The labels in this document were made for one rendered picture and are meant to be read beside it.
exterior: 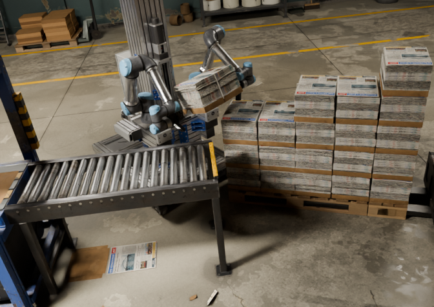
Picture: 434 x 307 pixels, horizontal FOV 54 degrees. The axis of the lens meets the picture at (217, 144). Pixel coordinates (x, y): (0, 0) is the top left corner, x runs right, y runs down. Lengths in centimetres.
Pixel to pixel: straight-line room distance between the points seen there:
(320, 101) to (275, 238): 112
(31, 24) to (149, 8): 629
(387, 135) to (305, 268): 112
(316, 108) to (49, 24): 674
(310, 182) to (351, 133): 55
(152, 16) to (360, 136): 182
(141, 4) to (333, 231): 229
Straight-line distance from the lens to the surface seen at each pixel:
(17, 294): 314
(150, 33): 348
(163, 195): 270
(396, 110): 316
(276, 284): 311
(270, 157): 341
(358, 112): 316
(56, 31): 904
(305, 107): 316
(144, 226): 368
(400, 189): 353
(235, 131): 334
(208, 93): 299
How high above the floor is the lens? 236
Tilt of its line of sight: 31 degrees down
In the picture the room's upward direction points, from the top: 6 degrees counter-clockwise
